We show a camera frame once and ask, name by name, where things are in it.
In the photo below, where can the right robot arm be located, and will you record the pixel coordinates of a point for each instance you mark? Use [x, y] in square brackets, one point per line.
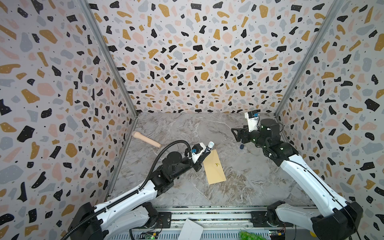
[334, 218]

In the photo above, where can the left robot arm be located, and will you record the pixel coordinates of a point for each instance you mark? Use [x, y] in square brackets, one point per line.
[132, 209]

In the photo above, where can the left circuit board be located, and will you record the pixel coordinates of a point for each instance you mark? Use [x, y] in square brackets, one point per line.
[148, 236]

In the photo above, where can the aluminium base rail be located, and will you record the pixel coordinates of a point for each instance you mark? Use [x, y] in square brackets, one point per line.
[219, 223]

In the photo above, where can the right circuit board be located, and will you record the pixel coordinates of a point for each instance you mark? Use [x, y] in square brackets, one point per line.
[277, 235]

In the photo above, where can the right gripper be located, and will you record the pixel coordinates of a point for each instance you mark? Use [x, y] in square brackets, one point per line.
[246, 133]

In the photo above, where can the white paper sheet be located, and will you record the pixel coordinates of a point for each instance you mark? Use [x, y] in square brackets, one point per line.
[191, 231]

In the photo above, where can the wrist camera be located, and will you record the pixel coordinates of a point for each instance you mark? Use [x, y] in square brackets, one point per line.
[253, 119]
[197, 150]

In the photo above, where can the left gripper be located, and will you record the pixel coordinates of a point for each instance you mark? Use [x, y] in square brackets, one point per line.
[197, 164]

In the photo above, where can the circuit board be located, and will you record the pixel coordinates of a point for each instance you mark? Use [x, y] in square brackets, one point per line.
[148, 236]
[277, 235]

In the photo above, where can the right corner aluminium post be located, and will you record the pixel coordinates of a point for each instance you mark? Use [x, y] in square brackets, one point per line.
[331, 14]

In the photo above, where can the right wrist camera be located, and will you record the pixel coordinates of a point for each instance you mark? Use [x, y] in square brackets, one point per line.
[253, 119]

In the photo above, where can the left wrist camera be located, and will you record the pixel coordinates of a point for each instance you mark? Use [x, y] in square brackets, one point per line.
[197, 150]

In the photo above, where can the corner aluminium post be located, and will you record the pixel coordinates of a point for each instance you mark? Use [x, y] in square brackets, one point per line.
[331, 14]
[84, 5]

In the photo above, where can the green plastic bag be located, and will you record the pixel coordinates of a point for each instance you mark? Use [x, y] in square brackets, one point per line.
[250, 236]

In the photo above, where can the left corner aluminium post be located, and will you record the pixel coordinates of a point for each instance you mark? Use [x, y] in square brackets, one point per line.
[84, 5]

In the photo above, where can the beige wooden stamp handle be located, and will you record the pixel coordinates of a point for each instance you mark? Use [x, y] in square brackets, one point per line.
[145, 139]

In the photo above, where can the yellow paper envelope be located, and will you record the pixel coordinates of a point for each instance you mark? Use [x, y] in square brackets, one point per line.
[213, 168]

